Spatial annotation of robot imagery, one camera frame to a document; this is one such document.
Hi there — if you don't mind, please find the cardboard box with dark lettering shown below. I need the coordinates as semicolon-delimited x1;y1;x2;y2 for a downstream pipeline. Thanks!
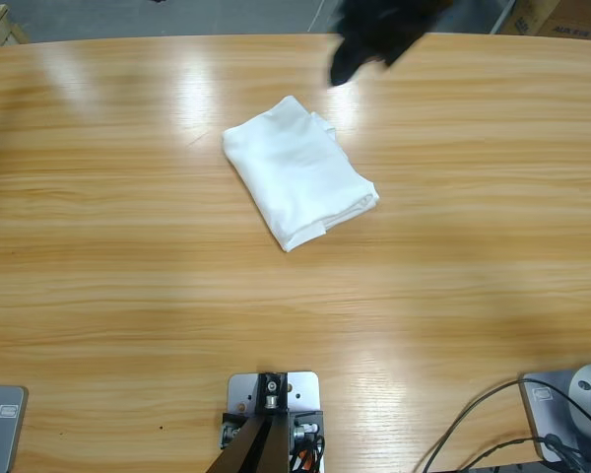
536;0;591;39

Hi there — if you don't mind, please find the dark camera post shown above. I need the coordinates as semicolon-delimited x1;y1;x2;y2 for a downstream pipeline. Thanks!
211;413;293;473

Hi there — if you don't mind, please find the cardboard box with blue print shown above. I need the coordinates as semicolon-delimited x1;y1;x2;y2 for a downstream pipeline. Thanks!
499;0;562;36

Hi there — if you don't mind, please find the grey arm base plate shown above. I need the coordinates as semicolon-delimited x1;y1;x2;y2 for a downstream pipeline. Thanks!
0;385;30;473
520;370;591;464

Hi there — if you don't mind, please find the black and silver clamp fitting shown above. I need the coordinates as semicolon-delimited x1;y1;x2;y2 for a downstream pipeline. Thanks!
219;412;247;450

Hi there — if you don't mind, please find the white T-shirt with UNITREE print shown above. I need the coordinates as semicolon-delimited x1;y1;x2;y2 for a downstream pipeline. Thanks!
221;95;380;253

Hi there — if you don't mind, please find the black and orange cable bundle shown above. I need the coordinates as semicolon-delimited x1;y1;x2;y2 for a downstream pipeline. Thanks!
289;436;329;473

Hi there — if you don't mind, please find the white metal frame leg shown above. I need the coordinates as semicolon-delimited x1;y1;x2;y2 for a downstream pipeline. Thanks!
490;0;519;34

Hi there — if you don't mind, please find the wooden pallet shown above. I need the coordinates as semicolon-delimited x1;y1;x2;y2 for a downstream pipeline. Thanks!
0;3;30;48

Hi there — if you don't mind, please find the long black cable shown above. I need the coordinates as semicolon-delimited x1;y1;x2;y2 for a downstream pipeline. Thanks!
423;379;591;473

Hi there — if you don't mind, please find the white camera mounting plate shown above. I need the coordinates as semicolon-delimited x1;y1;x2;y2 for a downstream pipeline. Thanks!
220;372;326;473

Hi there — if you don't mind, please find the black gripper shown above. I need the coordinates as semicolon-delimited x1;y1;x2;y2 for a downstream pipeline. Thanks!
327;0;454;88

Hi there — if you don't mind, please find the black bracket with silver bolt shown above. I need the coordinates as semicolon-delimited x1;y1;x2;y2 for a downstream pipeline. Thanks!
255;372;291;418

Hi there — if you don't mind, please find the thin black cable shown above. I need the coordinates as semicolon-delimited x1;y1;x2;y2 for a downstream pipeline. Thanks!
472;440;548;473

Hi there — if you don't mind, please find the black block with silver connector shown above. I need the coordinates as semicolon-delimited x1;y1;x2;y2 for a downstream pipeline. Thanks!
289;409;325;444

